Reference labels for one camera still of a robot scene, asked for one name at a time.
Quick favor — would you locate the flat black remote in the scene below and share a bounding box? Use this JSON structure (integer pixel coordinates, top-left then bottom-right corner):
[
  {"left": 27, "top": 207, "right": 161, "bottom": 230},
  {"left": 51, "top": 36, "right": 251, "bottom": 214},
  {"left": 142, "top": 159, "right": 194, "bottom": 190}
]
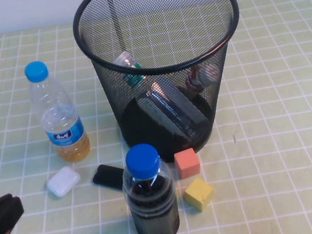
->
[{"left": 90, "top": 161, "right": 128, "bottom": 195}]

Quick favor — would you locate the yellow cube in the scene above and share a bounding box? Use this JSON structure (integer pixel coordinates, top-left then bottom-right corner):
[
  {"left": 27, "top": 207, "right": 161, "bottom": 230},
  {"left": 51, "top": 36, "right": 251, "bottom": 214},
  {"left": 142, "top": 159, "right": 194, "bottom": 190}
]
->
[{"left": 181, "top": 175, "right": 218, "bottom": 214}]

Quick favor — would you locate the brown-labelled bottle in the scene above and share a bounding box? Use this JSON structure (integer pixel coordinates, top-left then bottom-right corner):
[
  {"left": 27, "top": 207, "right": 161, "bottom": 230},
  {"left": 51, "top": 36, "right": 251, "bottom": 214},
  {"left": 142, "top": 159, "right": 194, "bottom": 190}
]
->
[{"left": 183, "top": 61, "right": 225, "bottom": 95}]

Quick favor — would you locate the orange cube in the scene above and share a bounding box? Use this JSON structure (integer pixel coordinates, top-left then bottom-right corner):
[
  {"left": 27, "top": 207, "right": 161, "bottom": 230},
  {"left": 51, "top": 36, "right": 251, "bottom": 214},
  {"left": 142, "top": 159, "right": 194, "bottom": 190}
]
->
[{"left": 173, "top": 147, "right": 202, "bottom": 181}]

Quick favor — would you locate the light-blue-capped bottle, yellow liquid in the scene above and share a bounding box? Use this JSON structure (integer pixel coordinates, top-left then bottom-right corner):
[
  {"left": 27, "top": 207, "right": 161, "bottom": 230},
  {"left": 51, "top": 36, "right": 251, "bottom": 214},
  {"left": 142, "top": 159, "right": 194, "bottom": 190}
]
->
[{"left": 22, "top": 55, "right": 93, "bottom": 168}]

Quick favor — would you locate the green checked tablecloth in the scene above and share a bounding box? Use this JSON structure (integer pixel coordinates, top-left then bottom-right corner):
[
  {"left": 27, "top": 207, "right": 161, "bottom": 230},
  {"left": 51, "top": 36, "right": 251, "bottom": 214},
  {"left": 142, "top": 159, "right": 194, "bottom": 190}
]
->
[{"left": 0, "top": 0, "right": 312, "bottom": 234}]

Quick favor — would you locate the white earbuds case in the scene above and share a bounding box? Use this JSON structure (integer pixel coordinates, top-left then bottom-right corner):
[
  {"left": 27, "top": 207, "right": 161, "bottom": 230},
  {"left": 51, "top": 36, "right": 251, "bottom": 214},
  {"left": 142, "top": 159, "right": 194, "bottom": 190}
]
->
[{"left": 44, "top": 164, "right": 83, "bottom": 199}]

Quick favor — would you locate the clear bottle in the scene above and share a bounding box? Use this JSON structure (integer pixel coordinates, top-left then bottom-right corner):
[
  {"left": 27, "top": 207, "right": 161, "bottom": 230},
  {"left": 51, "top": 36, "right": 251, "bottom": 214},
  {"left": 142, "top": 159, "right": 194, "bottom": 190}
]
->
[{"left": 111, "top": 40, "right": 214, "bottom": 154}]

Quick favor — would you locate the black mesh wastebasket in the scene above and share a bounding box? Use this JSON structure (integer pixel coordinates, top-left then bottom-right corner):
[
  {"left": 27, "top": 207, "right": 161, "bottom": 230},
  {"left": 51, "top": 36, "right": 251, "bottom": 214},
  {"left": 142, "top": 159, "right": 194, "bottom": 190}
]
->
[{"left": 68, "top": 0, "right": 259, "bottom": 173}]

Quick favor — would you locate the blue-capped bottle, dark liquid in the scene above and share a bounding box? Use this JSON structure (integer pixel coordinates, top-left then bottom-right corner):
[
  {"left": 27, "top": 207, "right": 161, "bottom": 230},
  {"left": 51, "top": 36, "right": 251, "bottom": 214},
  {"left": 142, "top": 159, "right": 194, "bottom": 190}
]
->
[{"left": 116, "top": 140, "right": 183, "bottom": 234}]

